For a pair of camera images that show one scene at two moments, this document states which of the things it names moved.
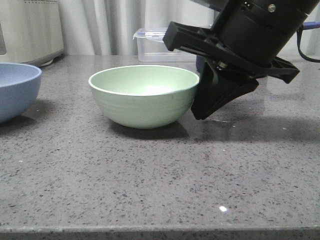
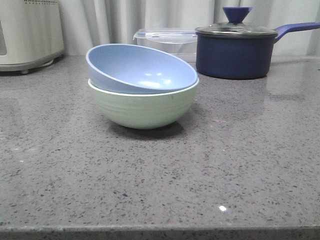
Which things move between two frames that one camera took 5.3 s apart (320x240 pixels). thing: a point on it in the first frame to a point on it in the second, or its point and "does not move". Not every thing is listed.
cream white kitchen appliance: (31, 32) does not move
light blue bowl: (19, 84) to (135, 69)
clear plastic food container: (151, 47) does not move
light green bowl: (144, 96) does not move
